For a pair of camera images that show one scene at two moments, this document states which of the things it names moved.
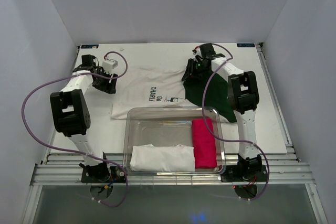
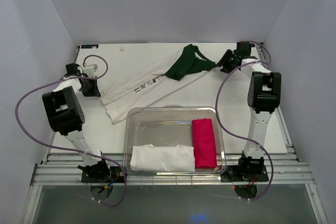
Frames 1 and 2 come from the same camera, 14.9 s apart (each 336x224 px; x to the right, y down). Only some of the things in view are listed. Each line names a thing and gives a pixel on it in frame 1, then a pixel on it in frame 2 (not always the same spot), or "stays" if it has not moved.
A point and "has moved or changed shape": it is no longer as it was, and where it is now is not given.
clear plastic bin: (166, 126) stays
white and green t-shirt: (162, 86) has moved or changed shape
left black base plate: (102, 173) stays
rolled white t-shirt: (170, 158) stays
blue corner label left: (89, 46) stays
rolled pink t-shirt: (205, 156) stays
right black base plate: (231, 173) stays
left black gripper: (108, 87) to (95, 92)
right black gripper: (190, 74) to (223, 61)
